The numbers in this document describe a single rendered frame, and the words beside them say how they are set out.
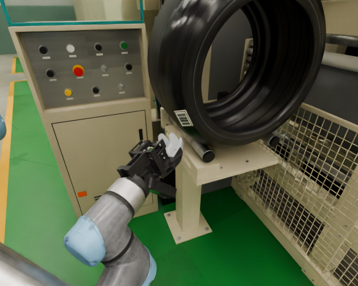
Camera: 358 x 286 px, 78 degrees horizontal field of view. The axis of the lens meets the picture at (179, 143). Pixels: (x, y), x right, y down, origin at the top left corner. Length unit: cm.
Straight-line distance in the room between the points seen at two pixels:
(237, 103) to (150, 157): 63
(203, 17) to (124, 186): 42
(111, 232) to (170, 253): 116
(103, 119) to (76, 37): 40
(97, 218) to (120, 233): 5
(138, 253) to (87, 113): 90
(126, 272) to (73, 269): 119
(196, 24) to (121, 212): 44
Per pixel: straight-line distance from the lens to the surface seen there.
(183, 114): 63
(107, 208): 43
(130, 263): 47
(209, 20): 59
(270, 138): 90
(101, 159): 137
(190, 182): 133
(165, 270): 151
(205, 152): 75
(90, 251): 41
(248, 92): 106
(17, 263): 41
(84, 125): 126
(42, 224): 196
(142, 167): 48
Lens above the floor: 133
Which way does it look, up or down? 32 degrees down
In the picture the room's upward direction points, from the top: straight up
